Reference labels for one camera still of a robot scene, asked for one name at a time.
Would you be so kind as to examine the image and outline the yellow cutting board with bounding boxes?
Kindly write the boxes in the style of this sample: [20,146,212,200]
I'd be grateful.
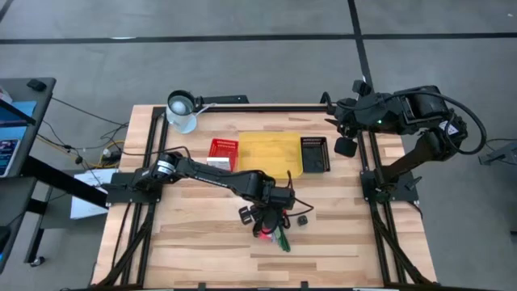
[237,131,304,180]

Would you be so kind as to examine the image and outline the white paper sheets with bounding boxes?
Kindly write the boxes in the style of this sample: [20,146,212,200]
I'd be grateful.
[69,168,121,221]

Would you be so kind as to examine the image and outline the yellow floor cable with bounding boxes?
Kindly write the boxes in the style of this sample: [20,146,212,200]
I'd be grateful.
[36,135,127,169]

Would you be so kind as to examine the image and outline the grey desk with black legs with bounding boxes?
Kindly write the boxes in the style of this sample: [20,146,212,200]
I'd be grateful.
[0,76,110,276]

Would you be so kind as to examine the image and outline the grey stand foot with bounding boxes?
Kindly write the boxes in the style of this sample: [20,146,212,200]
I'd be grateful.
[478,139,517,167]

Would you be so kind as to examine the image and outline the black slotted basket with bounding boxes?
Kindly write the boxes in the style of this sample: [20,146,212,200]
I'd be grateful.
[300,136,331,174]

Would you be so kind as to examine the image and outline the red slotted basket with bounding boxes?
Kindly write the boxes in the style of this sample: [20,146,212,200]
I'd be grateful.
[207,137,240,173]

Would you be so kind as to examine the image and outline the green braided cable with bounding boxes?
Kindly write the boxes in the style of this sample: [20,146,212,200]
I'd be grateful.
[276,226,292,254]

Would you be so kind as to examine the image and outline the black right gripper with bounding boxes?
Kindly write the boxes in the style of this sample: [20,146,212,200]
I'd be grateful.
[324,93,389,158]

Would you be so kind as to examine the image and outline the black floor cable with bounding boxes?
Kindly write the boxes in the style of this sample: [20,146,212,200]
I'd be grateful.
[40,96,130,171]

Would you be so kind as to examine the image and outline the small black desk object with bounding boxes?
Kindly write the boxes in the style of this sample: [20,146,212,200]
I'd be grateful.
[26,78,48,92]

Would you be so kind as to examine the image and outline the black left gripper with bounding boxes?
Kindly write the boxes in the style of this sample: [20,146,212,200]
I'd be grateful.
[252,183,298,235]

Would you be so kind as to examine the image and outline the black aluminium table frame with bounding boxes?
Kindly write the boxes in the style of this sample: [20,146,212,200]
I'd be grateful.
[90,95,439,291]

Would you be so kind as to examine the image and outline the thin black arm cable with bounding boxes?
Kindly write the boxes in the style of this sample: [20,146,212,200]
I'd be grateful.
[282,169,315,218]

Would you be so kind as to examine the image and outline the blue lit screen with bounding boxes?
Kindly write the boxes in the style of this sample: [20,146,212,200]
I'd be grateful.
[0,99,38,142]

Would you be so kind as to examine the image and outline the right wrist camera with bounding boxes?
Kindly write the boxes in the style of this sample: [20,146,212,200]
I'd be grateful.
[351,79,373,97]

